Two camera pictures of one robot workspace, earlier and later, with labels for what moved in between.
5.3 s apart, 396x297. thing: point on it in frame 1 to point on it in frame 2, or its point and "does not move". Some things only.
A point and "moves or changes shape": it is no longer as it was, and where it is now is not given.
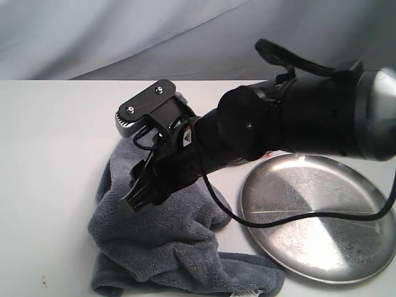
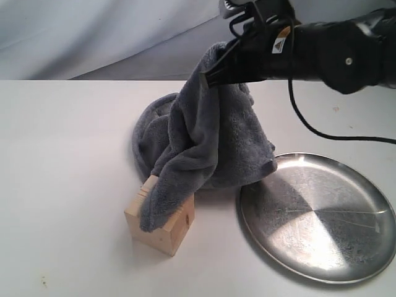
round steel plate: [329, 249] does not move
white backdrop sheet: [189, 39] does not move
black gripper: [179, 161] to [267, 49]
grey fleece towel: [167, 249] moves or changes shape
